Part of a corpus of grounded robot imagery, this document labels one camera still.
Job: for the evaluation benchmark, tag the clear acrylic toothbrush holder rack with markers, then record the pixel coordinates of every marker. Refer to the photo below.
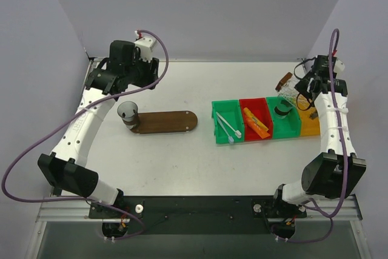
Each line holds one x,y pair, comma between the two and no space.
287,91

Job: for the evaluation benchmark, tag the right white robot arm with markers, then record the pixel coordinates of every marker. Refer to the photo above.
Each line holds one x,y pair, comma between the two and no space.
335,172

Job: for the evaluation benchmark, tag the left green plastic bin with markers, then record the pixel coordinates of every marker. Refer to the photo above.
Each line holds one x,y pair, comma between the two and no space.
228,122

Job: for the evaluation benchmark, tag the orange toothpaste tube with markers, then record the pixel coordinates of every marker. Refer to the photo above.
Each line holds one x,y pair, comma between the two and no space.
255,124

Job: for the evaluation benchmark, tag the brown oval wooden tray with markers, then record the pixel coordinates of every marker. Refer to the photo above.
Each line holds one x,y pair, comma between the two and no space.
162,122

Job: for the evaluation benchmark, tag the yellow plastic bin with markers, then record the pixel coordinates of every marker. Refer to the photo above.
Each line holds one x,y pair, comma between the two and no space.
309,119

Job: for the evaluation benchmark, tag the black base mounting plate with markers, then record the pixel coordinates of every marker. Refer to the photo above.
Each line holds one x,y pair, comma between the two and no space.
198,215

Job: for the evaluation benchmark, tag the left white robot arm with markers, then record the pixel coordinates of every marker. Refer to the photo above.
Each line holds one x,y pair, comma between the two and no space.
65,168

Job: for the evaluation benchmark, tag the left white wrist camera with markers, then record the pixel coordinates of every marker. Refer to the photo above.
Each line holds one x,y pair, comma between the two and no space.
146,45

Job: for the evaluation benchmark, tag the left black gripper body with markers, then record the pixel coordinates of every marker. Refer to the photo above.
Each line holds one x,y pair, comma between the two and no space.
150,73

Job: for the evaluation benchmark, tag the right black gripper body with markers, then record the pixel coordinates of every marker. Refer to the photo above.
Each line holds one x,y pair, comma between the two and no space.
305,84

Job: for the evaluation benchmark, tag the dark smoked plastic cup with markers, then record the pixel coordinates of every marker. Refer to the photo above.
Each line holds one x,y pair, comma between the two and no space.
128,112

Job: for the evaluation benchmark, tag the aluminium extrusion rail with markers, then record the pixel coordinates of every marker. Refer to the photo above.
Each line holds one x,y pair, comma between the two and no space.
78,211

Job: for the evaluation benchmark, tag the red plastic bin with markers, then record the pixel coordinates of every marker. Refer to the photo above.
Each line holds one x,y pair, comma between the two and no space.
257,110

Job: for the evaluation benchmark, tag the white toothbrush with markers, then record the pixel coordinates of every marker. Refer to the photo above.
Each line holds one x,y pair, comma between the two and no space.
224,121

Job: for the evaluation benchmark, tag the light blue toothbrush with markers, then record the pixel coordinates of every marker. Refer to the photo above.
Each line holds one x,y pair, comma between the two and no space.
229,137

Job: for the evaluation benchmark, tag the green plastic bin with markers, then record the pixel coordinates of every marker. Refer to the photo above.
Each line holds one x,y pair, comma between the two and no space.
228,122
284,128

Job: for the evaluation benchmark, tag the right green plastic bin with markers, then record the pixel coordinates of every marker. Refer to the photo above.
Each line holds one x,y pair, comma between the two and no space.
284,128

